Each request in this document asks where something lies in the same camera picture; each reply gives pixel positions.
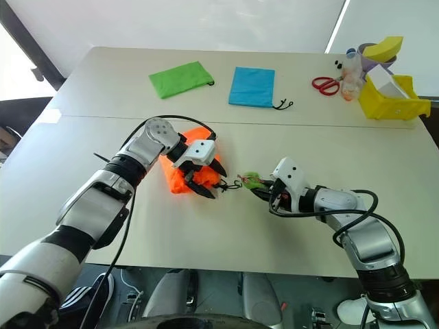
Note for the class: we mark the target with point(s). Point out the yellow plastic bin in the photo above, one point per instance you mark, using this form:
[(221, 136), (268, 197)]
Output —
[(384, 106)]

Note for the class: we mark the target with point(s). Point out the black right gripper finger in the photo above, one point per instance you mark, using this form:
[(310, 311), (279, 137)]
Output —
[(268, 185), (263, 196)]

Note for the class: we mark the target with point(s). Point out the dark metal frame post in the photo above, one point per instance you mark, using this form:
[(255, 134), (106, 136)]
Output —
[(24, 37)]

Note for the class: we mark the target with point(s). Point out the white cardboard box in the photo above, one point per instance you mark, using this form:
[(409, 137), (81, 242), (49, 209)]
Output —
[(387, 82)]

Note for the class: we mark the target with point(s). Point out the grey rounded shell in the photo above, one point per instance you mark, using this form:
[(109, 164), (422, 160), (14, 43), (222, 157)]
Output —
[(260, 298), (168, 294)]

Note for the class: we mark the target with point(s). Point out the black white-striped sneaker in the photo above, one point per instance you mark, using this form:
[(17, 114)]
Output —
[(99, 291)]

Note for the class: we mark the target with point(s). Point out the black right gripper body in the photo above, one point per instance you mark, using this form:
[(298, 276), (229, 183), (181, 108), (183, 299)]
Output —
[(281, 197)]

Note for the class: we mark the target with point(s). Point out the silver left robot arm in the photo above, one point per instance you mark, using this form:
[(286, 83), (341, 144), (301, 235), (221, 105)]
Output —
[(85, 205)]

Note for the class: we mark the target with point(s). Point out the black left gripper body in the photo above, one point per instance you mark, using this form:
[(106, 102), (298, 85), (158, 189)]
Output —
[(193, 171)]

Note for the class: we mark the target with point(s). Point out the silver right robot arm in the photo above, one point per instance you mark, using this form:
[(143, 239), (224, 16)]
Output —
[(370, 240)]

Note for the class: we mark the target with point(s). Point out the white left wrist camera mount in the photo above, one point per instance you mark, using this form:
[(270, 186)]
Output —
[(202, 150)]

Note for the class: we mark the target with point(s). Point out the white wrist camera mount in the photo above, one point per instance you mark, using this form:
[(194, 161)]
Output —
[(202, 150), (291, 174)]

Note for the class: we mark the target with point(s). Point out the yellow curved sponge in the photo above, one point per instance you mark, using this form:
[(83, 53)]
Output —
[(384, 48)]

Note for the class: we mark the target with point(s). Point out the white rounded floor object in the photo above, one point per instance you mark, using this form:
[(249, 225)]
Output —
[(351, 308)]

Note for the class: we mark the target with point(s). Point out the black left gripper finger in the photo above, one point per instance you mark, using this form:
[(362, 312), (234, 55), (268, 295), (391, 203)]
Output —
[(202, 189), (219, 166)]

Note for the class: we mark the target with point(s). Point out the clear plastic bottle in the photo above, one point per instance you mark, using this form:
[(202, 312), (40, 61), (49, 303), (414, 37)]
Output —
[(351, 77)]

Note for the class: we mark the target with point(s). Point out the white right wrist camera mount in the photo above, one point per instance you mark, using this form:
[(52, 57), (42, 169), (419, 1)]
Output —
[(291, 174)]

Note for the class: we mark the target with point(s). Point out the purple plastic bowl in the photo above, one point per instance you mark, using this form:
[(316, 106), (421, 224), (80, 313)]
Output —
[(372, 61)]

